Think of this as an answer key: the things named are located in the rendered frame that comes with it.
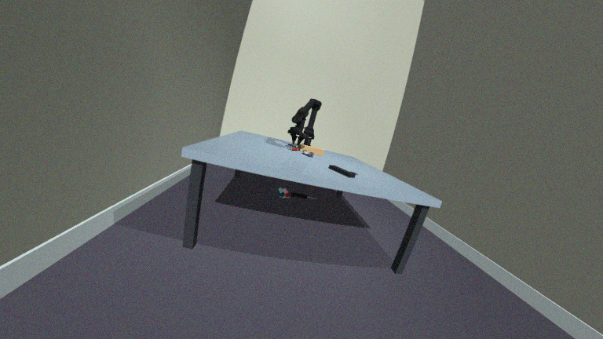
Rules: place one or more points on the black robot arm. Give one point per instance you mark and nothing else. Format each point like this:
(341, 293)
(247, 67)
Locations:
(299, 118)

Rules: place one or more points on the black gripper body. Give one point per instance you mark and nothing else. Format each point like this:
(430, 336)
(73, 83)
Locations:
(301, 134)

